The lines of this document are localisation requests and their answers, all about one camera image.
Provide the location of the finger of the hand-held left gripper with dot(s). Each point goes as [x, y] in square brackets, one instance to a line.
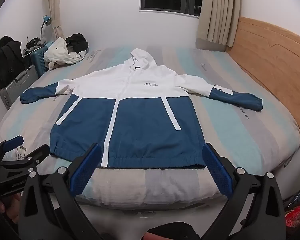
[40, 155]
[12, 142]

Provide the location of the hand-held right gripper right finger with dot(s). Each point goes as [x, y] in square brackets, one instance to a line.
[216, 167]

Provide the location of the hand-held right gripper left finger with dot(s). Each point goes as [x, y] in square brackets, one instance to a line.
[86, 167]

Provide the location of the white and blue hooded jacket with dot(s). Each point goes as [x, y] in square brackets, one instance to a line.
[140, 120]

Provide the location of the grey clothes pile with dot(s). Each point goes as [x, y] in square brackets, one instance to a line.
[33, 42]

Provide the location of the person's left hand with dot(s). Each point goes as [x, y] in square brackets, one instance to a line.
[6, 207]

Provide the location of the bed with striped sheet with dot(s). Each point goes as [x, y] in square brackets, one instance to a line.
[240, 135]

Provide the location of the silver hard case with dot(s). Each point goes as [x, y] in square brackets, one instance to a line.
[17, 85]

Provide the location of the person's black clothing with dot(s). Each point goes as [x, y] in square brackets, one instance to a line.
[172, 233]

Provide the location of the black backpack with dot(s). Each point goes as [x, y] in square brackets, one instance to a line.
[7, 60]

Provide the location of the teal suitcase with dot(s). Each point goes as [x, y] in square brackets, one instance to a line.
[38, 60]

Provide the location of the red patterned cloth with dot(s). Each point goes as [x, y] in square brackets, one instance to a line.
[297, 217]

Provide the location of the white garment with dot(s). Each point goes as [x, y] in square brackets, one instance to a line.
[60, 52]

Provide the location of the wooden headboard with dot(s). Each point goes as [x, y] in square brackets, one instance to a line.
[272, 62]

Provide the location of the black garment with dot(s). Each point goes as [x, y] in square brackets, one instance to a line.
[76, 41]

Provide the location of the blue desk lamp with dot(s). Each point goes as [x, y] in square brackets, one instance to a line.
[47, 20]

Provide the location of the narrow beige curtain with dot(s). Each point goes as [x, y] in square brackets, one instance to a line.
[53, 5]

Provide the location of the wide beige curtain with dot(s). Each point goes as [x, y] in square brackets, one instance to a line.
[217, 17]

